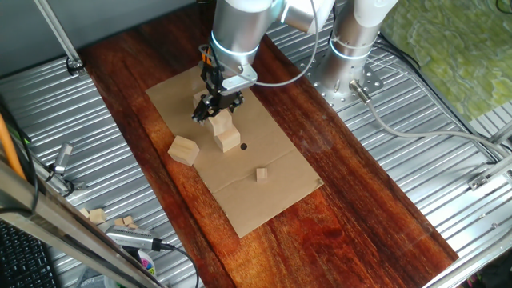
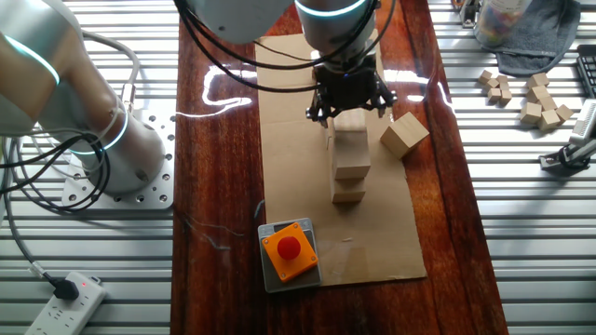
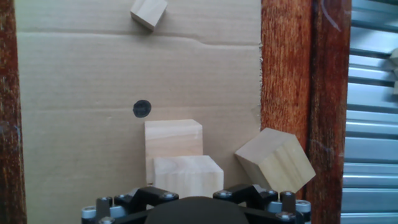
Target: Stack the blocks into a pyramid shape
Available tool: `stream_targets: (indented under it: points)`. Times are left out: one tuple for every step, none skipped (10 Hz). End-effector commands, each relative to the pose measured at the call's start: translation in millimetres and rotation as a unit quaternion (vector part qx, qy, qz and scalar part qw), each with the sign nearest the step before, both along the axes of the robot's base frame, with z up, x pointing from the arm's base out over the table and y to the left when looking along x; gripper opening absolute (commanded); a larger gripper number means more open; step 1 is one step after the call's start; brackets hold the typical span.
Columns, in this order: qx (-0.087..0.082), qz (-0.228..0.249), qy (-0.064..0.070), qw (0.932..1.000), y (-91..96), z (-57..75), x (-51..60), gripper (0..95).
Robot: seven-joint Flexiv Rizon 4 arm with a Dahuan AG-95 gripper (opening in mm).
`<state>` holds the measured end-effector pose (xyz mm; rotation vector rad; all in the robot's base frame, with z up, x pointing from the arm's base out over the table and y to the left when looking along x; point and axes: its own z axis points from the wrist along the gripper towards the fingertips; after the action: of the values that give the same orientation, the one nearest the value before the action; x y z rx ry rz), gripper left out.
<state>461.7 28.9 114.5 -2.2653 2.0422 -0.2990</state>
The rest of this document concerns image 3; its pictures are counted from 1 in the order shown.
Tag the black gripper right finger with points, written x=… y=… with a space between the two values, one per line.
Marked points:
x=264 y=211

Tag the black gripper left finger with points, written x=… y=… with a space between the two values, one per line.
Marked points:
x=130 y=207

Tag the large wooden cube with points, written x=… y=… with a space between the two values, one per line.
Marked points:
x=275 y=160
x=172 y=137
x=188 y=175

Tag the brown cardboard sheet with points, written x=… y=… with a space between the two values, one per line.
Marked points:
x=93 y=77

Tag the reddish brown wooden board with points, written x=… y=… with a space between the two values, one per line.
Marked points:
x=289 y=62

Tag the small wooden cube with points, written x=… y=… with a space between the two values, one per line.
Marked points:
x=149 y=12

